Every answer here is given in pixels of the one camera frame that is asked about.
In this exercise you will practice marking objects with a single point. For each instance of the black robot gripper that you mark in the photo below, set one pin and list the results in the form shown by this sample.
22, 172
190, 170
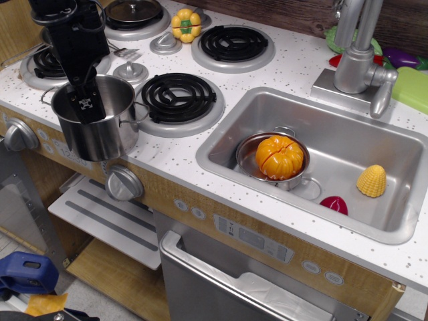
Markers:
76, 31

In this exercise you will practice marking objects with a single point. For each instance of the tall steel pot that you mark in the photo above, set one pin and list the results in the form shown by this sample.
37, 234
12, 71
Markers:
105, 139

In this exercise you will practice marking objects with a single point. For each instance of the front left stove burner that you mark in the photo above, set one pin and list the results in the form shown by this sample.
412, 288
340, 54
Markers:
41, 70

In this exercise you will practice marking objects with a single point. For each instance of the silver stove top knob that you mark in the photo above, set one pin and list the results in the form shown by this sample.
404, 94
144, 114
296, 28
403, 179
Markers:
132, 72
165, 45
206, 21

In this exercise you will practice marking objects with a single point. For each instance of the dark pot lid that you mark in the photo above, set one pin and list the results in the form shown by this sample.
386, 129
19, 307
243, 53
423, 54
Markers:
132, 11

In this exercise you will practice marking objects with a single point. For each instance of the back left stove burner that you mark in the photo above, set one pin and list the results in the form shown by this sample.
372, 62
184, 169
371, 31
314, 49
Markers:
137, 31

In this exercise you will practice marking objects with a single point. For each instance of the back right stove burner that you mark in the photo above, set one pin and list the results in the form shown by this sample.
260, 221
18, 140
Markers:
233, 49

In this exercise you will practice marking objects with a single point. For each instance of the small steel pot in sink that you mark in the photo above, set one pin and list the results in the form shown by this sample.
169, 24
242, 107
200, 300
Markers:
245, 157

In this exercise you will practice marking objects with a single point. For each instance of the metal spatula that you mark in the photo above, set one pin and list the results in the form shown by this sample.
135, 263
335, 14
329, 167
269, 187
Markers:
122, 52

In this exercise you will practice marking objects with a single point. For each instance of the left silver oven knob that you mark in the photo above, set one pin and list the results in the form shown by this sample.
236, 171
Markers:
19, 136

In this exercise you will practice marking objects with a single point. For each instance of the silver oven knob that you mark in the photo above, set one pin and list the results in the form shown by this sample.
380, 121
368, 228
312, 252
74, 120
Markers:
122, 184
19, 136

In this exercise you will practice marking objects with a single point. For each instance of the right silver oven knob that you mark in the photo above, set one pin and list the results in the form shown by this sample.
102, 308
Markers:
122, 184

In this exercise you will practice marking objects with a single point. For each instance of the yellow toy bell pepper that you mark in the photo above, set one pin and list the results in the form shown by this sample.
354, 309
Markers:
186, 25

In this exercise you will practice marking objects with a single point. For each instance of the white oven rack shelf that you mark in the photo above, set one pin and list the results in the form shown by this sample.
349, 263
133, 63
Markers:
126, 226

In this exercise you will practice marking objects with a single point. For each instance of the open oven door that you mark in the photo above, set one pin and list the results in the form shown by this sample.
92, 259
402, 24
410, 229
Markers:
25, 222

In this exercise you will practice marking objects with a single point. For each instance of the blue clamp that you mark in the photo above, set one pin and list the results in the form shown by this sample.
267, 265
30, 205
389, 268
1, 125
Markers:
27, 273

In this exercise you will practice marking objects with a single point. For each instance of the orange toy pumpkin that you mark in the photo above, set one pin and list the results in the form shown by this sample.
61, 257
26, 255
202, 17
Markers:
279, 157

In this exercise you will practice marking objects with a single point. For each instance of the yellow cloth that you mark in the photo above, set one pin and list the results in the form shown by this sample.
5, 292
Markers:
42, 304

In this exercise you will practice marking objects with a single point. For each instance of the silver dishwasher door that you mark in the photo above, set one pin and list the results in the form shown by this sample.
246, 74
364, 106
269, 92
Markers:
219, 283

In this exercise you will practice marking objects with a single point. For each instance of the green toy lettuce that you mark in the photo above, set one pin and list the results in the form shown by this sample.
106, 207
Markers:
330, 35

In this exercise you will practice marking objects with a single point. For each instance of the stainless steel sink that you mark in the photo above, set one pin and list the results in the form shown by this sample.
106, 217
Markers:
341, 146

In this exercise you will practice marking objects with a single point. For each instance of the silver faucet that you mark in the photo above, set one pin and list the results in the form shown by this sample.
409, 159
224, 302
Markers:
357, 82

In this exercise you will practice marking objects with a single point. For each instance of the red toy fruit piece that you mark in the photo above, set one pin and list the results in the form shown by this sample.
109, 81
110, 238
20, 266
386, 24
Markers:
335, 203

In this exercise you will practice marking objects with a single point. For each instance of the red toy chili pepper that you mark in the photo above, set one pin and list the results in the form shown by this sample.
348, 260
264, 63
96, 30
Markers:
336, 60

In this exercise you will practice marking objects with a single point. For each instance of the yellow toy corn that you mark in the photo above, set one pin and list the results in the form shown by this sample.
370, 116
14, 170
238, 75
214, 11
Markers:
372, 182

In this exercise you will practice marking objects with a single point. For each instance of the purple toy eggplant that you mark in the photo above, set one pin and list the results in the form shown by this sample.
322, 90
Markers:
398, 58

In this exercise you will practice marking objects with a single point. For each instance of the steel saucepan with handle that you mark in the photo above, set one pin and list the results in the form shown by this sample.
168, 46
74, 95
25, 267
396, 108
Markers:
45, 44

